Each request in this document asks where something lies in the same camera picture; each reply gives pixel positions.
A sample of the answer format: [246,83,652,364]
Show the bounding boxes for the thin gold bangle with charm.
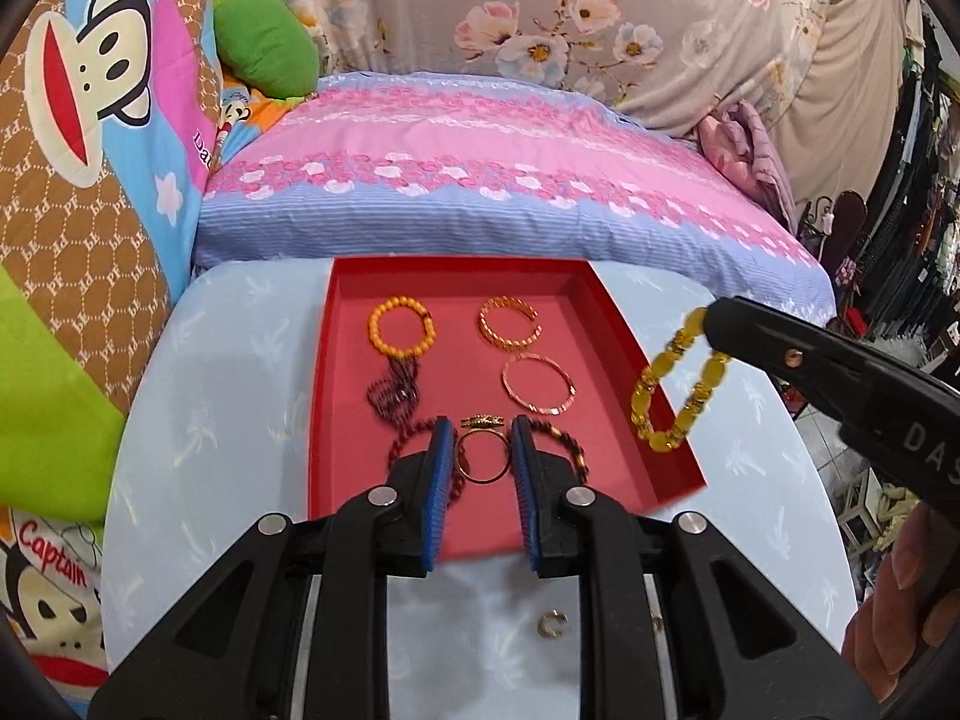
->
[456,414,513,482]

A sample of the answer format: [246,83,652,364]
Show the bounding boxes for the light blue palm-print table cover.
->
[101,259,860,720]

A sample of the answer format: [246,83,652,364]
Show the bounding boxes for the hanging dark clothes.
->
[862,15,960,331]

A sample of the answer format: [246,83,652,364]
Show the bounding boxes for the orange bead bracelet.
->
[366,298,437,357]

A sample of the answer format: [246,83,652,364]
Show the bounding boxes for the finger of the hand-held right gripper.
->
[703,297,902,422]

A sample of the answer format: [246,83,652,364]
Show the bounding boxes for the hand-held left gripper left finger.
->
[88,418,460,720]

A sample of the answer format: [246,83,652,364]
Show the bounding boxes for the person's right hand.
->
[840,499,960,700]

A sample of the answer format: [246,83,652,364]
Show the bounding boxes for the white wooden rack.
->
[840,465,917,557]

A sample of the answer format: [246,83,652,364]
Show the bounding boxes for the yellow large-bead bracelet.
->
[630,306,732,458]

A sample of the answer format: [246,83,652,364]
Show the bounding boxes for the gold leaf-pattern bangle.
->
[478,295,542,350]

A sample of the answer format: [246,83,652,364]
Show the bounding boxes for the cartoon monkey blanket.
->
[0,0,331,691]

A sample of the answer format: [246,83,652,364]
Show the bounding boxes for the dark red bead bracelet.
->
[384,416,470,503]

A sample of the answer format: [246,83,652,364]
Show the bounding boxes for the dark brown chair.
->
[831,191,869,265]

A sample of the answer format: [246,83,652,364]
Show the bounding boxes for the pink and blue striped pillow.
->
[191,69,837,316]

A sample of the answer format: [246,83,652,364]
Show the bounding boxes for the engraved gold bangle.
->
[500,354,577,416]

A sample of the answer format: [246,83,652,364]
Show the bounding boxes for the dark brown bead bracelet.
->
[514,420,591,485]

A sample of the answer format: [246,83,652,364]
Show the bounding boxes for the dark purple beaded string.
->
[365,356,421,421]

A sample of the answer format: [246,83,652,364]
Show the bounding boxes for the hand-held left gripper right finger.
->
[508,416,880,720]

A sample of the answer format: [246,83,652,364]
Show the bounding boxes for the pink quilted cloth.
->
[694,99,797,233]

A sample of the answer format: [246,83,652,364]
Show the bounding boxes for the green pillow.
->
[214,0,320,100]

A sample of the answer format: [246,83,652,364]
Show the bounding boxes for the red jewelry box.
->
[307,256,707,567]

